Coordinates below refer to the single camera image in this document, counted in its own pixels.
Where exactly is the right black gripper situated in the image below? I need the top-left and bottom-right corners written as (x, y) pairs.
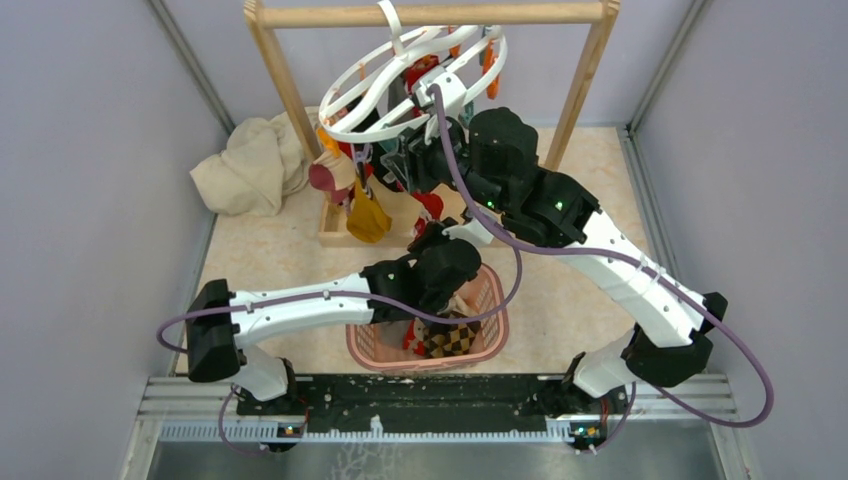
top-left (380, 107), bottom-right (508, 216)

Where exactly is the beige brown sock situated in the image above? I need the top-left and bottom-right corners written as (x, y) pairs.
top-left (449, 295), bottom-right (479, 318)

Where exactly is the brown yellow argyle sock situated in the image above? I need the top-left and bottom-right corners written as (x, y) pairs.
top-left (427, 321), bottom-right (481, 358)

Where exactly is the red patterned sock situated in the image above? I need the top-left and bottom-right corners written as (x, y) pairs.
top-left (403, 54), bottom-right (440, 94)

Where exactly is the pink plastic laundry basket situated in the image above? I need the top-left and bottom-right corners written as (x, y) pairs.
top-left (346, 264), bottom-right (509, 373)

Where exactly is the wooden hanger rack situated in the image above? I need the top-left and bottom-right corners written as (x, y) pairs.
top-left (242, 0), bottom-right (624, 250)

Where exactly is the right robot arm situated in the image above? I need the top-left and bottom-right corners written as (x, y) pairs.
top-left (380, 108), bottom-right (727, 412)

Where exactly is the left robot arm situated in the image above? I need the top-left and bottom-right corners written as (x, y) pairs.
top-left (185, 234), bottom-right (482, 414)

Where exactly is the white round clip hanger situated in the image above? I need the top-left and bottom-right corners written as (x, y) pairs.
top-left (316, 1), bottom-right (508, 144)

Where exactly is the plain red sock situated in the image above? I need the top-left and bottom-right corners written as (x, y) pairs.
top-left (411, 193), bottom-right (444, 239)

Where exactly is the mustard yellow sock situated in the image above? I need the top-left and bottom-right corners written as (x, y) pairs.
top-left (346, 180), bottom-right (392, 244)

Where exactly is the beige crumpled cloth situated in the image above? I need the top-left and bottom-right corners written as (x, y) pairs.
top-left (190, 112), bottom-right (310, 217)

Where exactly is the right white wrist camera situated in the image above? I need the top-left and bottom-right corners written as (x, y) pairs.
top-left (412, 66), bottom-right (473, 118)

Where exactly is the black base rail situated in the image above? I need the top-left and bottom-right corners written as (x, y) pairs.
top-left (138, 374), bottom-right (736, 446)

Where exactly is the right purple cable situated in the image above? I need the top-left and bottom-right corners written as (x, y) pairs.
top-left (427, 84), bottom-right (776, 458)

